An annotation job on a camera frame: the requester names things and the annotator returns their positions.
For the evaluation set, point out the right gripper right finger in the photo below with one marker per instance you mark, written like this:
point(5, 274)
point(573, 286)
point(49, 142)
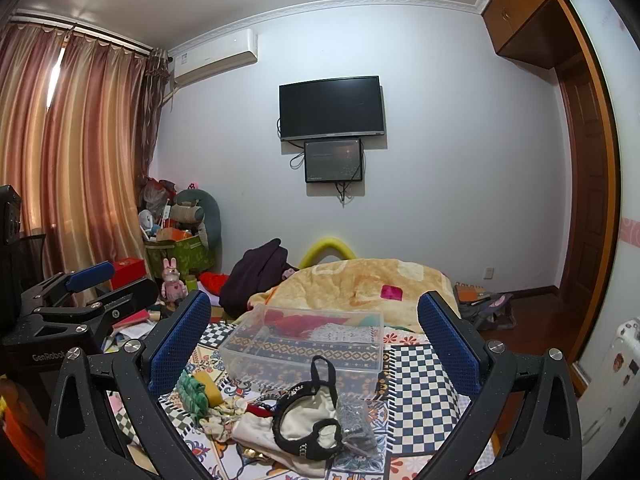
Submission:
point(544, 439)

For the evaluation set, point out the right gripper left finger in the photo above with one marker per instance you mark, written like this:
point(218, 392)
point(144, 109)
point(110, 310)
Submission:
point(84, 441)

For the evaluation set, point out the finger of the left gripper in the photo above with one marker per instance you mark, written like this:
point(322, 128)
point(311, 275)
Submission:
point(90, 274)
point(45, 313)

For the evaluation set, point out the cartoon print cloth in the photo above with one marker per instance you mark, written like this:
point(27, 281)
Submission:
point(220, 420)

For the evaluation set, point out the yellow green sponge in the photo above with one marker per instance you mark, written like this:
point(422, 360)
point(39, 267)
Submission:
point(211, 391)

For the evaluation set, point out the red cloth piece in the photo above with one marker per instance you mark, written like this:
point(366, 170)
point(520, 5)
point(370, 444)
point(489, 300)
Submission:
point(260, 410)

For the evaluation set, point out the grey glittery pouch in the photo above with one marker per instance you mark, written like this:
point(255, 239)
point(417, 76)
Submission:
point(357, 433)

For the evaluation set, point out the white black-trimmed cloth bag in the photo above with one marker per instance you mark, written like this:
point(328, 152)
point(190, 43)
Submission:
point(301, 431)

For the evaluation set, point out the red box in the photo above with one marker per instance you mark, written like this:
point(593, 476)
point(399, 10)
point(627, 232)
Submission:
point(127, 271)

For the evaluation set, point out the pink rabbit toy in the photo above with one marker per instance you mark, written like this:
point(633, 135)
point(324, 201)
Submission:
point(173, 290)

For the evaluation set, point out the patterned checkered tablecloth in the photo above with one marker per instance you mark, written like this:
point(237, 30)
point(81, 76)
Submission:
point(415, 409)

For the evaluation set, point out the green storage box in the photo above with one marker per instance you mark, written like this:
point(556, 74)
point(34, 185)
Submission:
point(192, 257)

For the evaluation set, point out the dark bag on floor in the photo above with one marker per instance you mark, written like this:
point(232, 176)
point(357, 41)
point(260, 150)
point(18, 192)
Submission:
point(484, 310)

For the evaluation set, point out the grey green plush toy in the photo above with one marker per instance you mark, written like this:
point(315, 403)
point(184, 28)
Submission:
point(196, 208)

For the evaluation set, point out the pink striped curtain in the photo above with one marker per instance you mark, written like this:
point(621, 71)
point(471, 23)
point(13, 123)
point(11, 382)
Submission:
point(79, 122)

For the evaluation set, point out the dark purple clothing pile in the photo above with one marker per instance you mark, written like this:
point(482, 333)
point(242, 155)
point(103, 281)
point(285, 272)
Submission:
point(258, 270)

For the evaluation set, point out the clear plastic storage bin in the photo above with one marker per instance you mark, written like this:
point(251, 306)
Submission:
point(272, 348)

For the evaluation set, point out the wooden door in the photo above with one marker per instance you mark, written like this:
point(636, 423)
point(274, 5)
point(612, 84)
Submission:
point(595, 194)

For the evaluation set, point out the beige patterned blanket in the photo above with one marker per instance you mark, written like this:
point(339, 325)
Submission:
point(389, 286)

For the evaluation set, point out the yellow foam arch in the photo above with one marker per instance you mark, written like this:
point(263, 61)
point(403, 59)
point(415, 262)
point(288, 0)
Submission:
point(322, 248)

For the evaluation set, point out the white air conditioner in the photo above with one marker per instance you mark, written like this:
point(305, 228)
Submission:
point(216, 56)

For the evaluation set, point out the wooden overhead cabinet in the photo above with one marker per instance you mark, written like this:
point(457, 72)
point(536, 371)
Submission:
point(535, 32)

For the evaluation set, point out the small black wall monitor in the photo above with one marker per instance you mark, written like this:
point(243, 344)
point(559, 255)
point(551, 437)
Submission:
point(333, 161)

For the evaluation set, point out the black wall television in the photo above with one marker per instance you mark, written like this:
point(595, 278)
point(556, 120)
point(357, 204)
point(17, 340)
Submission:
point(315, 109)

